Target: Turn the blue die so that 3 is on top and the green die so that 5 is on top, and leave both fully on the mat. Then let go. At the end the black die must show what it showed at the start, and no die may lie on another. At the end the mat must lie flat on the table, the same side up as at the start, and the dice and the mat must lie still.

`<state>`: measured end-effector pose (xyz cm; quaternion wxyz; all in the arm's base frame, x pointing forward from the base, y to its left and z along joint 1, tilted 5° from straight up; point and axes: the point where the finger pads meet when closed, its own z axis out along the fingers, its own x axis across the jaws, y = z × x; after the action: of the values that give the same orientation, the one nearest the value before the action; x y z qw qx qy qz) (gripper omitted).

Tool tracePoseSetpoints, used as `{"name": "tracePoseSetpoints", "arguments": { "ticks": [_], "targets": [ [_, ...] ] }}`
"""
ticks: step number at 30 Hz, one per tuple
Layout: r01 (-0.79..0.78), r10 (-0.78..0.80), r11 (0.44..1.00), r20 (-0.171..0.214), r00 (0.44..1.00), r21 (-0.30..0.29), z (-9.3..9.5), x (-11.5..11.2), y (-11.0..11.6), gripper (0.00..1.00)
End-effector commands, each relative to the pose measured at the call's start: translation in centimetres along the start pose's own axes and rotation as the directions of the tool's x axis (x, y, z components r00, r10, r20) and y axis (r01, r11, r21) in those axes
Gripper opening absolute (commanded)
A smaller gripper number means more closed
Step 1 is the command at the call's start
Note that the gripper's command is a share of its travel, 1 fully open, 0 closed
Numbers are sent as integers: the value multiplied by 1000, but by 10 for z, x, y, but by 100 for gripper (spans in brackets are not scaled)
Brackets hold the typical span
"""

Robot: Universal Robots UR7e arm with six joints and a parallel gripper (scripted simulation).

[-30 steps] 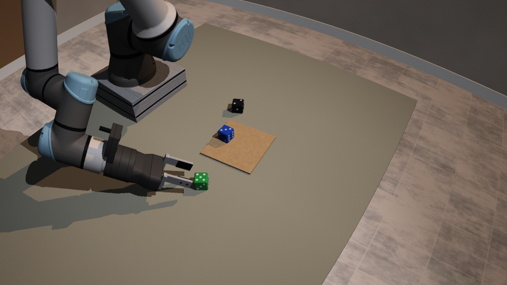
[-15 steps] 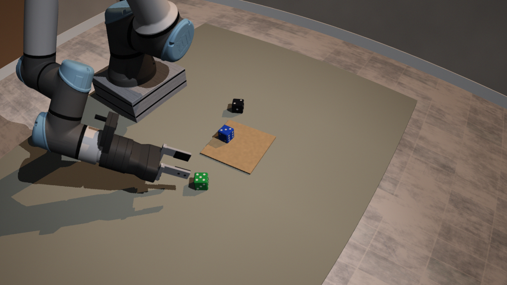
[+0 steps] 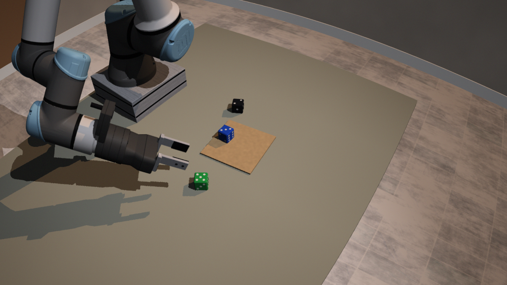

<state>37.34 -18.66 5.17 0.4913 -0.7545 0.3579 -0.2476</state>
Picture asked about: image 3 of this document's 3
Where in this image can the blue die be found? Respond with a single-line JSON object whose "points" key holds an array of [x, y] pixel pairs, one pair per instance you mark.
{"points": [[226, 133]]}

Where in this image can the tan flat mat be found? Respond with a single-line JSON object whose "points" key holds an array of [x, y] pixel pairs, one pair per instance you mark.
{"points": [[243, 151]]}

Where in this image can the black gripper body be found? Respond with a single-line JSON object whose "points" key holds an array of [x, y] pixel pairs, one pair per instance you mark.
{"points": [[114, 143]]}

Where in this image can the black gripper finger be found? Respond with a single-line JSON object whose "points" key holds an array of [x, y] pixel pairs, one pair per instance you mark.
{"points": [[170, 161], [173, 143]]}

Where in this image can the black die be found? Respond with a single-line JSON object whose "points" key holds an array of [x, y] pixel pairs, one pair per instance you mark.
{"points": [[237, 106]]}

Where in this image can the green die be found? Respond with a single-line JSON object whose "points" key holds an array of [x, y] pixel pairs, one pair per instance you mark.
{"points": [[201, 181]]}

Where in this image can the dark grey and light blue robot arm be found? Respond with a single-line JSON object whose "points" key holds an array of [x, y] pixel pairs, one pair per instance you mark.
{"points": [[137, 31]]}

